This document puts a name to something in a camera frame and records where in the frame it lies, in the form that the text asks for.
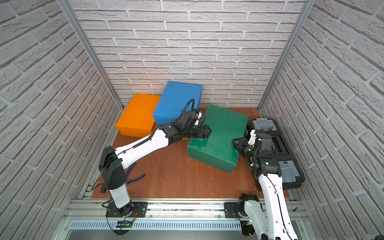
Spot green shoebox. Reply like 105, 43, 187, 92
188, 105, 249, 173

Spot blue shoebox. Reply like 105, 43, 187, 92
153, 81, 203, 125

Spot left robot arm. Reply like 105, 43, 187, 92
99, 123, 212, 212

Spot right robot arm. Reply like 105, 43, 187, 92
232, 134, 298, 240

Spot black plastic toolbox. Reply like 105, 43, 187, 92
245, 118, 305, 190

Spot left orange shoebox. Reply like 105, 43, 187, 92
115, 94, 161, 138

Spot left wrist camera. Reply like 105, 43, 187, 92
179, 98, 203, 129

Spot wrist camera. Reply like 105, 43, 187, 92
179, 98, 203, 129
248, 127, 273, 153

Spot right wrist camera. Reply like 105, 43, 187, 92
248, 127, 273, 153

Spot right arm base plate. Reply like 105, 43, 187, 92
224, 202, 249, 219

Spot blue handled pliers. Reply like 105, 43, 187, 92
124, 162, 146, 184

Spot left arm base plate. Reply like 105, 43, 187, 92
106, 201, 148, 218

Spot aluminium front rail frame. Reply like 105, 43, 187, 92
50, 197, 317, 240

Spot right corner aluminium post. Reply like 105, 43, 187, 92
257, 0, 316, 110

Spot corner aluminium post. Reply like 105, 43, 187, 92
257, 0, 316, 110
58, 0, 124, 111

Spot left corner aluminium post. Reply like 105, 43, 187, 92
58, 0, 124, 111

